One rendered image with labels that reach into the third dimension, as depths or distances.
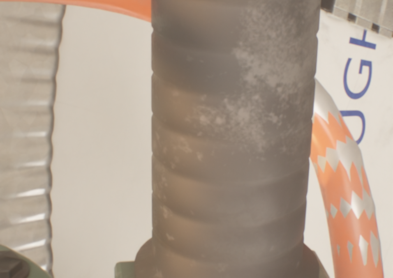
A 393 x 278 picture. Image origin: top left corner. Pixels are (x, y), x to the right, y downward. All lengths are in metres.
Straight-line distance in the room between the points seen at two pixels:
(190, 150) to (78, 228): 0.21
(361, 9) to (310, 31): 0.31
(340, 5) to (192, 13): 0.31
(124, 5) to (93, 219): 0.17
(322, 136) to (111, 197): 0.17
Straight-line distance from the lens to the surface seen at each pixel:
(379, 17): 0.49
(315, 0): 0.16
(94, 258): 0.38
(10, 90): 0.34
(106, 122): 0.37
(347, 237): 0.22
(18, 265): 0.23
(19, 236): 0.35
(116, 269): 0.20
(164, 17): 0.16
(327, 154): 0.22
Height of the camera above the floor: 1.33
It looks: 26 degrees down
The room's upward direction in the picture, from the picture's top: 133 degrees counter-clockwise
